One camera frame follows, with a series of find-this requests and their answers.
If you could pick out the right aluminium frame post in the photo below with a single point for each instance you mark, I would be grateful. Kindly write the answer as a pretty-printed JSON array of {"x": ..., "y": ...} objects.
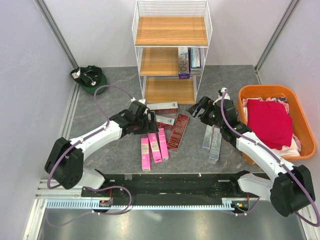
[{"x": 276, "y": 33}]

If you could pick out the dark red toothpaste box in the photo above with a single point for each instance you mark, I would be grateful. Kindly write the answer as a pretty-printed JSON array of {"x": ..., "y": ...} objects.
[{"x": 177, "y": 132}]

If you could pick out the white pink clothes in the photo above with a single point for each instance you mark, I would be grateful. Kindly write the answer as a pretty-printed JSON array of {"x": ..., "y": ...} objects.
[{"x": 286, "y": 151}]

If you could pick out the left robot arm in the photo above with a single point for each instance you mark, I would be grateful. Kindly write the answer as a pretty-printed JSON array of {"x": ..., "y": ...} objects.
[{"x": 65, "y": 164}]

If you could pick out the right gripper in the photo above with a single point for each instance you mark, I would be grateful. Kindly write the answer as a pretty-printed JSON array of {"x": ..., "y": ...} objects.
[{"x": 206, "y": 103}]

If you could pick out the silver Protefix toothpaste box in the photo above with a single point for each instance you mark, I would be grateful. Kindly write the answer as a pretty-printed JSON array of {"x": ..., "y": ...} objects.
[{"x": 214, "y": 152}]

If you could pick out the purple RiO toothpaste box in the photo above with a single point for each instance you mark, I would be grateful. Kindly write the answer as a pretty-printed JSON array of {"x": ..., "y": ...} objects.
[{"x": 183, "y": 63}]

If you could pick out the pink box middle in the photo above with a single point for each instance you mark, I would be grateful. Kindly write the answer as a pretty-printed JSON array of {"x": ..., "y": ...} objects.
[{"x": 156, "y": 153}]

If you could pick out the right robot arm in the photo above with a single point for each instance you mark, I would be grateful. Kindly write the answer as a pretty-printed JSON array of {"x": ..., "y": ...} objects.
[{"x": 289, "y": 188}]

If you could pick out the pink box left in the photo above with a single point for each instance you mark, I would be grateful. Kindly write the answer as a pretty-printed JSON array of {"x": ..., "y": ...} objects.
[{"x": 145, "y": 154}]

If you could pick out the slotted cable duct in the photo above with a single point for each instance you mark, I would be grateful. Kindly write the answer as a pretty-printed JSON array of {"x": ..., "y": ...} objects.
[{"x": 91, "y": 204}]

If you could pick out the silver red box front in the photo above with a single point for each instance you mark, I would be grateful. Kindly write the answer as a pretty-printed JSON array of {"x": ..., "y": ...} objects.
[{"x": 164, "y": 122}]

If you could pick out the pink box right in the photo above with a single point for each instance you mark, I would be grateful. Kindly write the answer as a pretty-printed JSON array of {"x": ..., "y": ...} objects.
[{"x": 163, "y": 143}]

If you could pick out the silver red box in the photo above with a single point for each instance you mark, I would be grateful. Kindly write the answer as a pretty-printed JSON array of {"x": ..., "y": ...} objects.
[
  {"x": 163, "y": 108},
  {"x": 164, "y": 122}
]

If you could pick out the silver red box rear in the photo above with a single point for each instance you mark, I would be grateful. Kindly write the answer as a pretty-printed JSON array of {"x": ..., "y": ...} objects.
[{"x": 163, "y": 108}]

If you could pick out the white wire wooden shelf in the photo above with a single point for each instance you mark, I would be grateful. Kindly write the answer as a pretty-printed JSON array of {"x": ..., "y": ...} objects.
[{"x": 159, "y": 29}]

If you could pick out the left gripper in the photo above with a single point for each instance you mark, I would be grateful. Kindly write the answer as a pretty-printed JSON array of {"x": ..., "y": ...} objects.
[{"x": 150, "y": 127}]

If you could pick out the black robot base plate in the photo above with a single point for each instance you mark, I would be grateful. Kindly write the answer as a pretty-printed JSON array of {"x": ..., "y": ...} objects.
[{"x": 214, "y": 185}]

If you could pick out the aluminium floor rail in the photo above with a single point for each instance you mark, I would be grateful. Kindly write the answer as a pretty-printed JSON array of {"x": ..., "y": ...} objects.
[{"x": 64, "y": 130}]

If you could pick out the aluminium frame post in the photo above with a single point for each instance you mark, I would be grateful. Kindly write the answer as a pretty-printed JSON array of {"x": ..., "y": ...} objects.
[
  {"x": 46, "y": 13},
  {"x": 276, "y": 33}
]

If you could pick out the pink box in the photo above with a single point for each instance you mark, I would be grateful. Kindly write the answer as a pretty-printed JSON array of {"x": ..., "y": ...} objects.
[
  {"x": 163, "y": 143},
  {"x": 156, "y": 153},
  {"x": 145, "y": 154}
]

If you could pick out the left aluminium frame post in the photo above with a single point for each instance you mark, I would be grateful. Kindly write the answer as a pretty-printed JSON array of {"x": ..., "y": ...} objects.
[{"x": 46, "y": 13}]

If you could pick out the red cloth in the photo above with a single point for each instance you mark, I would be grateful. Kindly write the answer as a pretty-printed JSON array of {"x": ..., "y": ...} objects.
[{"x": 270, "y": 122}]

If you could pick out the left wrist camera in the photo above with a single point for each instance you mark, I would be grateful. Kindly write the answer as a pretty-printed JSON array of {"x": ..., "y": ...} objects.
[{"x": 138, "y": 102}]

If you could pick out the slim silver toothpaste box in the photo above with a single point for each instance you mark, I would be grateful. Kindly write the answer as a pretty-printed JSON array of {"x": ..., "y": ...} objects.
[{"x": 207, "y": 140}]

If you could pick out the black green cap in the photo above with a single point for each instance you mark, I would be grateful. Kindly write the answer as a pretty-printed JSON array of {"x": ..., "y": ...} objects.
[{"x": 89, "y": 78}]

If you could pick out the orange plastic basin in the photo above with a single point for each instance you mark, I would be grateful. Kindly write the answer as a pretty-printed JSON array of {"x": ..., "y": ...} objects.
[{"x": 300, "y": 124}]

